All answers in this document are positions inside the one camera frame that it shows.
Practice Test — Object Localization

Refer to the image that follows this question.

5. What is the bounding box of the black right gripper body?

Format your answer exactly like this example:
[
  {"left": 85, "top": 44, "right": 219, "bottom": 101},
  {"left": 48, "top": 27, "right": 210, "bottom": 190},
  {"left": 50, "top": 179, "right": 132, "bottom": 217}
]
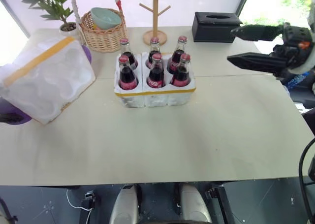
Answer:
[{"left": 270, "top": 22, "right": 314, "bottom": 81}]

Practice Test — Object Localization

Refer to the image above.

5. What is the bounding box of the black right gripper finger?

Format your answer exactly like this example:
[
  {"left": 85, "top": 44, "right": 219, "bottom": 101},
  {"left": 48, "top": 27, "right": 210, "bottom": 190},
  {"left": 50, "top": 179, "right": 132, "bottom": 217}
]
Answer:
[
  {"left": 229, "top": 24, "right": 284, "bottom": 42},
  {"left": 226, "top": 52, "right": 290, "bottom": 75}
]

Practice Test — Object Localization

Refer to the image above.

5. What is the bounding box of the black tissue box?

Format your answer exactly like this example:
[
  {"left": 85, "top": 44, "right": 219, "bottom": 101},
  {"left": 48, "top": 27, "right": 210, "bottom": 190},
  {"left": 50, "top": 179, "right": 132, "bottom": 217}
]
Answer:
[{"left": 191, "top": 11, "right": 243, "bottom": 43}]

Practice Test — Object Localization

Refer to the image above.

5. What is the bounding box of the glass cola bottle red cap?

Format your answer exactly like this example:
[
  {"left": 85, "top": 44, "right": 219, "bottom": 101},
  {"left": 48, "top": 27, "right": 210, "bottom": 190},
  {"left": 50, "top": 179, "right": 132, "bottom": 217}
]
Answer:
[
  {"left": 170, "top": 53, "right": 192, "bottom": 88},
  {"left": 166, "top": 35, "right": 189, "bottom": 74},
  {"left": 146, "top": 53, "right": 166, "bottom": 89},
  {"left": 118, "top": 55, "right": 139, "bottom": 91},
  {"left": 119, "top": 38, "right": 139, "bottom": 70},
  {"left": 145, "top": 36, "right": 162, "bottom": 69}
]

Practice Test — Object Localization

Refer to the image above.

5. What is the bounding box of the white foam crate yellow tape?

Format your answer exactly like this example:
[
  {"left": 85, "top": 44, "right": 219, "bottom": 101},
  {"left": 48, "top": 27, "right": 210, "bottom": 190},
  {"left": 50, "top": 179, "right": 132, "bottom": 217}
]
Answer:
[{"left": 114, "top": 52, "right": 197, "bottom": 109}]

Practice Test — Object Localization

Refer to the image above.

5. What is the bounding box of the white foam box yellow tape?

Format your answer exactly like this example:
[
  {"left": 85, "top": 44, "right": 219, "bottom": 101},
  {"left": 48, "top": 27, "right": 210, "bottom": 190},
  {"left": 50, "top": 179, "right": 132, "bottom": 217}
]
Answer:
[{"left": 0, "top": 35, "right": 96, "bottom": 125}]

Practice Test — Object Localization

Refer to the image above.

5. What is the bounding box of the blue label plastic bottle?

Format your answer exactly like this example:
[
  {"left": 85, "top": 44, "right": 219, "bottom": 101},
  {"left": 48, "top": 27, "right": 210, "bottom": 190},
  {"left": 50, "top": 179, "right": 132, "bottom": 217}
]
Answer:
[{"left": 283, "top": 70, "right": 314, "bottom": 90}]

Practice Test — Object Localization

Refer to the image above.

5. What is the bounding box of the wooden mug tree stand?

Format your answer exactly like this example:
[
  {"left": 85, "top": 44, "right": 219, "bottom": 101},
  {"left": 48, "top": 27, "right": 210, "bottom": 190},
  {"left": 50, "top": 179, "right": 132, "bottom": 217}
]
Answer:
[{"left": 139, "top": 0, "right": 172, "bottom": 47}]

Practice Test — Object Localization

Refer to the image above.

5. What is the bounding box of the black table leg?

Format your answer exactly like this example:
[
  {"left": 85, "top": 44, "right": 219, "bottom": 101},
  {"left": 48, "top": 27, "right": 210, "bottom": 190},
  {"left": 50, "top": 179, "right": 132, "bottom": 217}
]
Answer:
[
  {"left": 204, "top": 186, "right": 236, "bottom": 224},
  {"left": 78, "top": 190, "right": 97, "bottom": 224}
]

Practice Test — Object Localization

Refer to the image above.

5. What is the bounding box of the pale green bowl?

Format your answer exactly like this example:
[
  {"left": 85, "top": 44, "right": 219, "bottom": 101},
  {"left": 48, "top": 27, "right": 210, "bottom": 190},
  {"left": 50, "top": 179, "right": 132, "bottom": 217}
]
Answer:
[{"left": 90, "top": 7, "right": 123, "bottom": 31}]

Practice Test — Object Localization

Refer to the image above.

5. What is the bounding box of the silver right robot leg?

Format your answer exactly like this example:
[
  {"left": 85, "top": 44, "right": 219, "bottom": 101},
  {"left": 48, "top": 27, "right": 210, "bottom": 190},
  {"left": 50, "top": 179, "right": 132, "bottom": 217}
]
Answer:
[{"left": 179, "top": 183, "right": 213, "bottom": 224}]

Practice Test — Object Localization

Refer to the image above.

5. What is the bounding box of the silver robot leg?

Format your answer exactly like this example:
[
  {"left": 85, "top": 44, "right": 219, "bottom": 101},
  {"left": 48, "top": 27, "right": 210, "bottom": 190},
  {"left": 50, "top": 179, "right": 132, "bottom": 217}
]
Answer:
[
  {"left": 109, "top": 184, "right": 139, "bottom": 224},
  {"left": 179, "top": 183, "right": 213, "bottom": 224}
]

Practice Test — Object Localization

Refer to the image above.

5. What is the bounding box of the silver left robot leg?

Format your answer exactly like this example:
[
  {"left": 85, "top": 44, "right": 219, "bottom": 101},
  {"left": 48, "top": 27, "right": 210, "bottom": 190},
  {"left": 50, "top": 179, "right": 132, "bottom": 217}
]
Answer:
[{"left": 109, "top": 184, "right": 139, "bottom": 224}]

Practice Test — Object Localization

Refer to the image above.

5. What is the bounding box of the green plant in white pot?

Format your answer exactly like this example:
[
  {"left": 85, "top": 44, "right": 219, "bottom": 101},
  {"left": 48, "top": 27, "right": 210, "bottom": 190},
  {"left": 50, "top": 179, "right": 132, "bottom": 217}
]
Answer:
[{"left": 21, "top": 0, "right": 80, "bottom": 37}]

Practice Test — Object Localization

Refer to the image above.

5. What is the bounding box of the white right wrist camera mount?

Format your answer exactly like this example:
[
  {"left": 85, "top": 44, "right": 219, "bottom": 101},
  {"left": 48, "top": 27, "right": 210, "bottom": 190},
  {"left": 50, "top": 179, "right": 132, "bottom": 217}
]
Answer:
[{"left": 294, "top": 60, "right": 315, "bottom": 75}]

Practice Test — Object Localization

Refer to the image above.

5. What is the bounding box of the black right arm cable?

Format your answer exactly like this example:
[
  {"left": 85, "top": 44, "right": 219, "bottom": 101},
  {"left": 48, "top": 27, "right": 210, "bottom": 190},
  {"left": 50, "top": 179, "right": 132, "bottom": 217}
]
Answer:
[{"left": 298, "top": 137, "right": 315, "bottom": 224}]

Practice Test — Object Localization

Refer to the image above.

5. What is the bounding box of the wicker basket with handle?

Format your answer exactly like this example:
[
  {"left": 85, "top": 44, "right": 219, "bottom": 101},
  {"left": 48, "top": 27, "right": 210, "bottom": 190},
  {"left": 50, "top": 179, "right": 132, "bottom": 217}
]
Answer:
[{"left": 71, "top": 0, "right": 128, "bottom": 53}]

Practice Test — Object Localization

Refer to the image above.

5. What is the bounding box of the thin white cable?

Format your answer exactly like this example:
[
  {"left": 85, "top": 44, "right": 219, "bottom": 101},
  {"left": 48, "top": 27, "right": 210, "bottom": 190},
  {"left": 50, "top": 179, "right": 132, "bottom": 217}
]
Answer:
[{"left": 65, "top": 189, "right": 93, "bottom": 224}]

